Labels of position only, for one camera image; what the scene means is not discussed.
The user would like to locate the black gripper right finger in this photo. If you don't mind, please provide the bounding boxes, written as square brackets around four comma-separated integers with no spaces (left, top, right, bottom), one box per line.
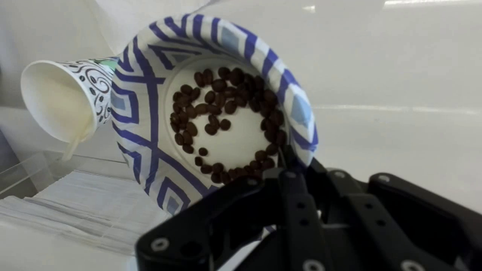
[304,157,482,271]

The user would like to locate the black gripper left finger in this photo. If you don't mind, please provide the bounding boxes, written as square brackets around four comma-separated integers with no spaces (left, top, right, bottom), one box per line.
[133,166,329,271]

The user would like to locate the brown coffee beans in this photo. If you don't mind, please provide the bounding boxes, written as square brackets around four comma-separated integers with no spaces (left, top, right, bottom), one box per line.
[168,65,289,186]

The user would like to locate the blue white patterned paper plate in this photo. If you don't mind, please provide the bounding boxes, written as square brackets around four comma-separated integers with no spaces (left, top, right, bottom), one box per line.
[105,13,320,217]

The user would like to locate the small glass cup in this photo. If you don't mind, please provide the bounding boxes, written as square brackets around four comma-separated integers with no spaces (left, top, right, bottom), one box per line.
[19,56,120,148]

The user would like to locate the clear box of white napkins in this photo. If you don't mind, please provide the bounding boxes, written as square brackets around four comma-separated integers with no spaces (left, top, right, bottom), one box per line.
[0,150,170,260]

